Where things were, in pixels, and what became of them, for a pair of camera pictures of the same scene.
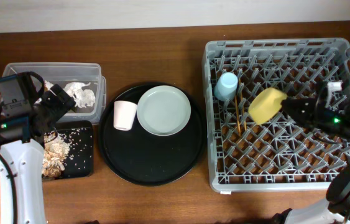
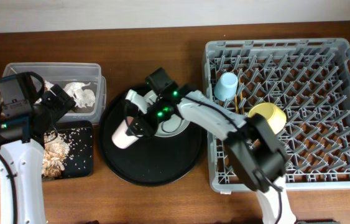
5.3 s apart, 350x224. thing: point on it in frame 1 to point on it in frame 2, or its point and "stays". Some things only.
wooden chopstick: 242,106 stays
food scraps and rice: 56,150 stays
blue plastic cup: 226,86 stays
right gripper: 313,112 to 143,125
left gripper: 61,108 stays
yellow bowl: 265,105 to 275,116
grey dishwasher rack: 245,155 stays
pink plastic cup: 124,112 to 120,139
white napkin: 82,97 stays
